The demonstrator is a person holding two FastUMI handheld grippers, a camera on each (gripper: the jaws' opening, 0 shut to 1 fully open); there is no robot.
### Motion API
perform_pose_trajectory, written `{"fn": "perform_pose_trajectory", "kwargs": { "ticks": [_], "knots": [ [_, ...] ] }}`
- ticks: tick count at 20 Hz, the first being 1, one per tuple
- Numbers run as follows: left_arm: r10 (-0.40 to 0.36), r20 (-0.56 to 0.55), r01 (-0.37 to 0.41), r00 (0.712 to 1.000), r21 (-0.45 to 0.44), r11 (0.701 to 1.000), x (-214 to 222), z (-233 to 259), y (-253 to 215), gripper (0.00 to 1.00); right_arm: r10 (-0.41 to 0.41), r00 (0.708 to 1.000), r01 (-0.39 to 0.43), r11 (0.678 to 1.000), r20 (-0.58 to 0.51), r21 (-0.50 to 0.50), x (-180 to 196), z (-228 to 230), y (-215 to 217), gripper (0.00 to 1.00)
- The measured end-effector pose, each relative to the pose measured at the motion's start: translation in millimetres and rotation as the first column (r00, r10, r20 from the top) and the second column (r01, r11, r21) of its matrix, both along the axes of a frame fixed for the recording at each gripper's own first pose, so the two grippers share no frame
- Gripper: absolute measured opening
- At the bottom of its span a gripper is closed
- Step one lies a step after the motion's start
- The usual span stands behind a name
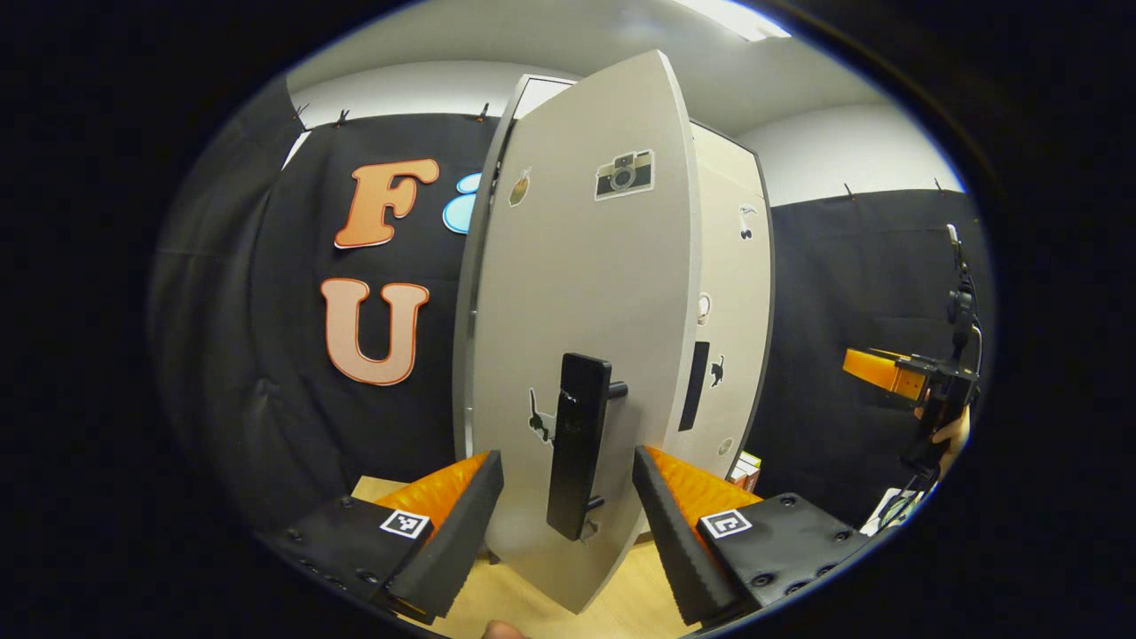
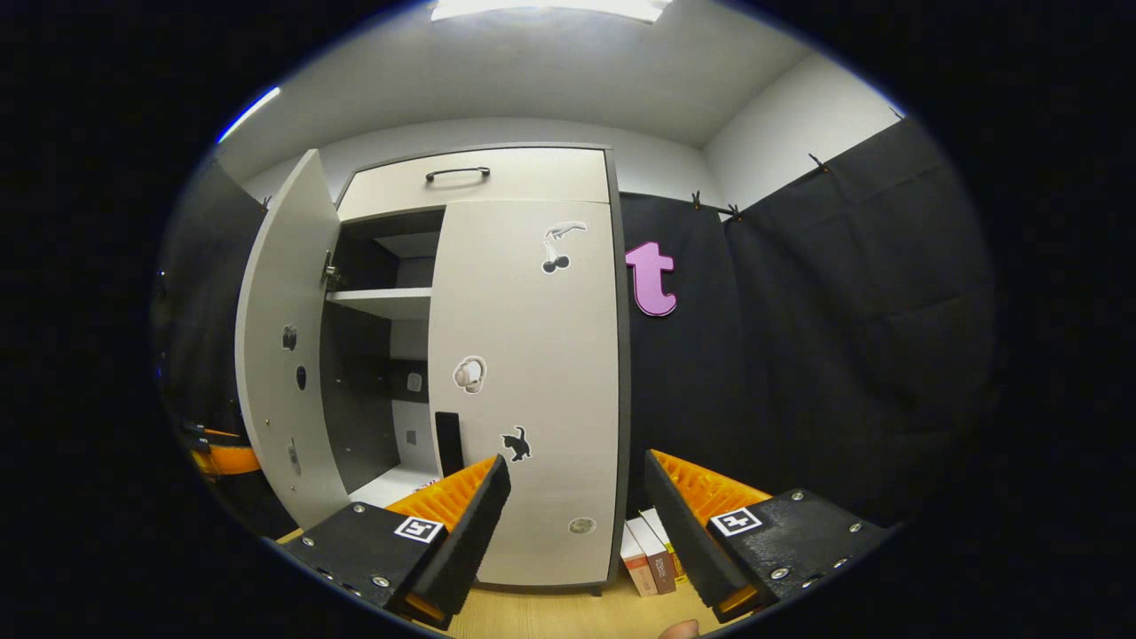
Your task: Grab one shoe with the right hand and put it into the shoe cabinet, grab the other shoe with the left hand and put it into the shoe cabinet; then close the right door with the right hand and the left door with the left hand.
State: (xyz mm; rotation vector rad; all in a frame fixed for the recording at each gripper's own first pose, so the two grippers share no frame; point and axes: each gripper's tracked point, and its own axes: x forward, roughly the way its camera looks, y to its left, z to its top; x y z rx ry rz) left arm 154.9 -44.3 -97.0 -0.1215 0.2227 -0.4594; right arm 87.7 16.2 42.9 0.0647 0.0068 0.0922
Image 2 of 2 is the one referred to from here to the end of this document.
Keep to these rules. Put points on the wide ceiling light panel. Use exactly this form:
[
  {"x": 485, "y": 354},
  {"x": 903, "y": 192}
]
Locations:
[{"x": 550, "y": 7}]

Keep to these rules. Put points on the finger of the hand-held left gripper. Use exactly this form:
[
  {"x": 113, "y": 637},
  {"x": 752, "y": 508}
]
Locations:
[{"x": 222, "y": 457}]

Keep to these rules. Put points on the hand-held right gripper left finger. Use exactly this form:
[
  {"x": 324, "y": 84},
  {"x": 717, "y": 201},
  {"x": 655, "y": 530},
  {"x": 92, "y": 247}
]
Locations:
[{"x": 461, "y": 541}]

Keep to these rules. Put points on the grey and white shoe cabinet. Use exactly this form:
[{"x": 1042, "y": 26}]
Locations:
[{"x": 377, "y": 302}]

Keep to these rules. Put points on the brown book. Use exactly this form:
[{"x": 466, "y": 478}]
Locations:
[{"x": 661, "y": 564}]

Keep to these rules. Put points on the narrow ceiling light strip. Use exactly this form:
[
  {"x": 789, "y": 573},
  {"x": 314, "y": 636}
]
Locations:
[{"x": 250, "y": 113}]

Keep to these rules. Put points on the black backdrop cloth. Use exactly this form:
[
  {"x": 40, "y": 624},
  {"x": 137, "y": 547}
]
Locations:
[{"x": 843, "y": 337}]

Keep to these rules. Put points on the cream cabinet drawer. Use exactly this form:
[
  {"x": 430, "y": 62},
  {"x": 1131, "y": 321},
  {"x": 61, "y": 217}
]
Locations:
[{"x": 532, "y": 177}]

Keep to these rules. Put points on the yellow edged book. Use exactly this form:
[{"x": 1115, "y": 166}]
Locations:
[{"x": 657, "y": 524}]

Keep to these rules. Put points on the white cabinet door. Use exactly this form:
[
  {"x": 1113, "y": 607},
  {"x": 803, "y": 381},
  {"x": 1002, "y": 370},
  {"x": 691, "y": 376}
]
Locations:
[
  {"x": 284, "y": 266},
  {"x": 524, "y": 337}
]

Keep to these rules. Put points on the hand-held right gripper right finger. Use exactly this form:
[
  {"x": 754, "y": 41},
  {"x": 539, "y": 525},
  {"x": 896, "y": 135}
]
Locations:
[{"x": 683, "y": 541}]

